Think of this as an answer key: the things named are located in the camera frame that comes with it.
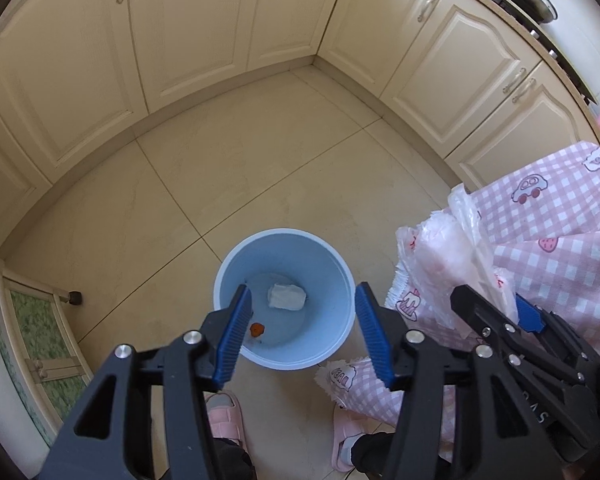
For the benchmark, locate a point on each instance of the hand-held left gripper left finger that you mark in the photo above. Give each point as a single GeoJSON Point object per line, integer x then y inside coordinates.
{"type": "Point", "coordinates": [235, 330]}

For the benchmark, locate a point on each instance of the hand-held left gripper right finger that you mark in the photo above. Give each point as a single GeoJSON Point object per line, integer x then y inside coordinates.
{"type": "Point", "coordinates": [374, 335]}

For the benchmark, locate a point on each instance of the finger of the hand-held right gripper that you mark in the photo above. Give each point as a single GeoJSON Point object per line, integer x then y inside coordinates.
{"type": "Point", "coordinates": [529, 317]}
{"type": "Point", "coordinates": [479, 310]}

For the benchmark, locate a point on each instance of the clear plastic bag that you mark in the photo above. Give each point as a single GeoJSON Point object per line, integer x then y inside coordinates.
{"type": "Point", "coordinates": [444, 250]}

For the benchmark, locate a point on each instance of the blue plastic trash bin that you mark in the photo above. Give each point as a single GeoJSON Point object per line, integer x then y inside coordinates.
{"type": "Point", "coordinates": [290, 260]}

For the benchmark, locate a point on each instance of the orange food scrap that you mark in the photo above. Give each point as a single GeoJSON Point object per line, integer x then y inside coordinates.
{"type": "Point", "coordinates": [256, 330]}

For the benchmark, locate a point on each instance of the white crumpled tissue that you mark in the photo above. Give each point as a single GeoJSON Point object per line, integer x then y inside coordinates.
{"type": "Point", "coordinates": [286, 297]}

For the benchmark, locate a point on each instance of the pink slipper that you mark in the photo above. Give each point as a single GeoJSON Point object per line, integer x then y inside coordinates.
{"type": "Point", "coordinates": [225, 415]}
{"type": "Point", "coordinates": [344, 422]}

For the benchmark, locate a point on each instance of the pink checked tablecloth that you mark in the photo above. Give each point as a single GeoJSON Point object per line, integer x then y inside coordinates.
{"type": "Point", "coordinates": [554, 230]}

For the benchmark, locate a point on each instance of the person's right leg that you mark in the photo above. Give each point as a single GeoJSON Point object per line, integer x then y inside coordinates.
{"type": "Point", "coordinates": [374, 455]}

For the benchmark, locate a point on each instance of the person's leg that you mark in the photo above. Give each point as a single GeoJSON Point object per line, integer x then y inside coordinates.
{"type": "Point", "coordinates": [374, 455]}
{"type": "Point", "coordinates": [232, 462]}

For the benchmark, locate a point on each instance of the white sock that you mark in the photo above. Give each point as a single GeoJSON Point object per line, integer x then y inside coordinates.
{"type": "Point", "coordinates": [349, 452]}

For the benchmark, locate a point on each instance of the person's left leg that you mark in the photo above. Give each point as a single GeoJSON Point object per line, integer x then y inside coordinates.
{"type": "Point", "coordinates": [232, 462]}

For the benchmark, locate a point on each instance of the black rubber foot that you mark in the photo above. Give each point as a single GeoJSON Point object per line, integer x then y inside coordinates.
{"type": "Point", "coordinates": [75, 298]}

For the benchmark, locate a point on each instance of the cream cabinet door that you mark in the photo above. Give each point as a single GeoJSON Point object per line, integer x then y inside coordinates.
{"type": "Point", "coordinates": [454, 65]}
{"type": "Point", "coordinates": [10, 180]}
{"type": "Point", "coordinates": [374, 35]}
{"type": "Point", "coordinates": [65, 75]}
{"type": "Point", "coordinates": [524, 135]}
{"type": "Point", "coordinates": [195, 35]}
{"type": "Point", "coordinates": [290, 20]}

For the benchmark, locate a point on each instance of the green patterned glass door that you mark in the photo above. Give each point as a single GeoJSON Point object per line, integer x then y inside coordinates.
{"type": "Point", "coordinates": [35, 340]}

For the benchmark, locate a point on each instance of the black gas stove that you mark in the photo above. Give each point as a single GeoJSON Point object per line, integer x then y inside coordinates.
{"type": "Point", "coordinates": [554, 52]}

